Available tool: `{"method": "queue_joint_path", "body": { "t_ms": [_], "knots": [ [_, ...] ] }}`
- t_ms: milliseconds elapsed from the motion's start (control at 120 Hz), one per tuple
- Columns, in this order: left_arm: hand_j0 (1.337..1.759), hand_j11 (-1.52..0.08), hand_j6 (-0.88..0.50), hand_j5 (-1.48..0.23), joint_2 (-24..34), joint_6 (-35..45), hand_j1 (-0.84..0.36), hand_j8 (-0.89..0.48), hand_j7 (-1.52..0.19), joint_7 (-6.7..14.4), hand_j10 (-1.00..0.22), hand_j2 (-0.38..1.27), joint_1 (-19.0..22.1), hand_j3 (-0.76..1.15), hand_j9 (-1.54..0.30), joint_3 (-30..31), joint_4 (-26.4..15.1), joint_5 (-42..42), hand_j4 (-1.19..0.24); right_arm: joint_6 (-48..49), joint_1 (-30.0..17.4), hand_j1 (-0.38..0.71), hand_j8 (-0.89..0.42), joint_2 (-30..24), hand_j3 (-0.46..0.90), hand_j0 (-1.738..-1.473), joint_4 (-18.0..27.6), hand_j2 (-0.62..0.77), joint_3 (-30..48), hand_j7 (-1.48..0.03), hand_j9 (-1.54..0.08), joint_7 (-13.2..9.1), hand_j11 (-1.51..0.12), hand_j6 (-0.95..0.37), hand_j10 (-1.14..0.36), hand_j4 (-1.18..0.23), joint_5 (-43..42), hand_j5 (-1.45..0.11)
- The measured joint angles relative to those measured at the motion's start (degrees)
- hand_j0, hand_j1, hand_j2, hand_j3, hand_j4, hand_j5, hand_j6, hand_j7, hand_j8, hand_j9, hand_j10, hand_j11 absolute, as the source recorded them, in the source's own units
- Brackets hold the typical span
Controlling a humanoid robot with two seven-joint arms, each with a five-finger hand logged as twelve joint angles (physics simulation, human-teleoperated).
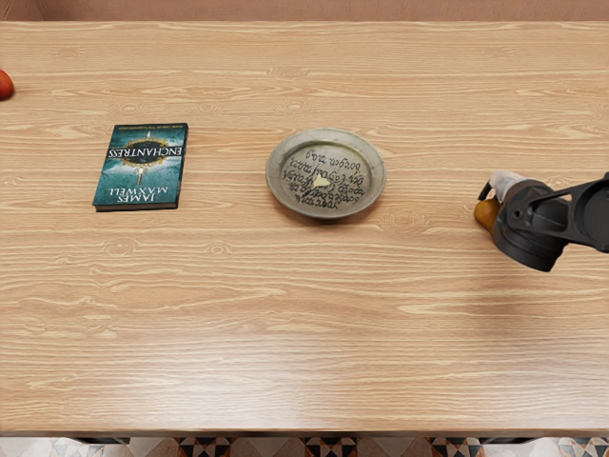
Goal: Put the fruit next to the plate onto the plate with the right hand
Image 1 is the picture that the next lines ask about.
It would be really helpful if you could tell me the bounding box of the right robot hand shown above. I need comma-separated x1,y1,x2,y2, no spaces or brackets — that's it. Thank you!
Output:
477,169,527,202

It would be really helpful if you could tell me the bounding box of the grey plate with script pattern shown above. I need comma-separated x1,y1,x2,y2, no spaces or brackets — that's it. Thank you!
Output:
265,129,387,220

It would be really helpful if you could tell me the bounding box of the yellow-brown pear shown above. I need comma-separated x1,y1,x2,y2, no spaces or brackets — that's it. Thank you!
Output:
473,198,501,234

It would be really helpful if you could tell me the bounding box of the teal paperback book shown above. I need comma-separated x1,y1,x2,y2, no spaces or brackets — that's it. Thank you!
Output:
91,123,189,213

